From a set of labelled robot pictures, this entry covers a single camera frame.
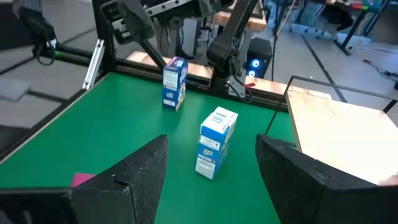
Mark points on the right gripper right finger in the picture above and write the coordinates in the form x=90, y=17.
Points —
x=304, y=193

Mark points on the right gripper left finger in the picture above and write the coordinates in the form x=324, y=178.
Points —
x=133, y=193

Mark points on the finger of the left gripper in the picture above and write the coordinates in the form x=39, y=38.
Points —
x=136, y=21

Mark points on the Raisin Bran cereal box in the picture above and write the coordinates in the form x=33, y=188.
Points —
x=81, y=179

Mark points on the Rice Krispies cereal box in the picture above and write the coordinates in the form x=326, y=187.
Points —
x=214, y=146
x=174, y=84

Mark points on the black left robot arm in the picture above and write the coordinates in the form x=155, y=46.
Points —
x=224, y=49

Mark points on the silver aluminium extrusion bar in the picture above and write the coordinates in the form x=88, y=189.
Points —
x=93, y=65

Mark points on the wooden workbench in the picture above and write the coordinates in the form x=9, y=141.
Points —
x=255, y=23

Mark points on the black computer tower blue lights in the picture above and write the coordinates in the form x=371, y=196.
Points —
x=262, y=49

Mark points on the black device with green light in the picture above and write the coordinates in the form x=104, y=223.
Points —
x=37, y=28

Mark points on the gray floor mat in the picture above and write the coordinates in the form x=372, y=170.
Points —
x=12, y=90

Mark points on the person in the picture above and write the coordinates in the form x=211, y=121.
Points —
x=337, y=17

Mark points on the wooden shelf with black frame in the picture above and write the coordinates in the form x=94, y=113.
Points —
x=342, y=133

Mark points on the black desk frame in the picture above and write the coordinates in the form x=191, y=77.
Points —
x=354, y=31

